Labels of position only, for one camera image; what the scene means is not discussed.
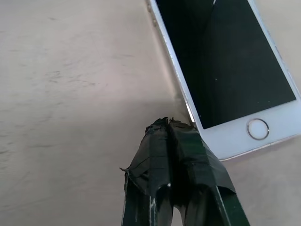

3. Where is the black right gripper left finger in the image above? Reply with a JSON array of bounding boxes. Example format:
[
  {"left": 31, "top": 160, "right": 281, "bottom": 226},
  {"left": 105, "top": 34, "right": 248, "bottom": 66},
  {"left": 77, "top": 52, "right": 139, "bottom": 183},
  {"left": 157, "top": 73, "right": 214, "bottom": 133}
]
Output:
[{"left": 119, "top": 117, "right": 175, "bottom": 226}]

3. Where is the white smartphone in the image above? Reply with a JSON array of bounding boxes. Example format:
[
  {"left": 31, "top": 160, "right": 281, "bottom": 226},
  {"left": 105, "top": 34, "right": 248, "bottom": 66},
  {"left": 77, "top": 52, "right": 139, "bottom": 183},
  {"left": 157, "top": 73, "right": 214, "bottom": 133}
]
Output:
[{"left": 146, "top": 0, "right": 301, "bottom": 162}]

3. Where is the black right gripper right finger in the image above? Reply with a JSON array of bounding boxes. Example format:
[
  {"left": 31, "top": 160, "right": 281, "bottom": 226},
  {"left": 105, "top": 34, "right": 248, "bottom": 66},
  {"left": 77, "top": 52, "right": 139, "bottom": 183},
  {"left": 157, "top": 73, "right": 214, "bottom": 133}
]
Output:
[{"left": 168, "top": 117, "right": 251, "bottom": 226}]

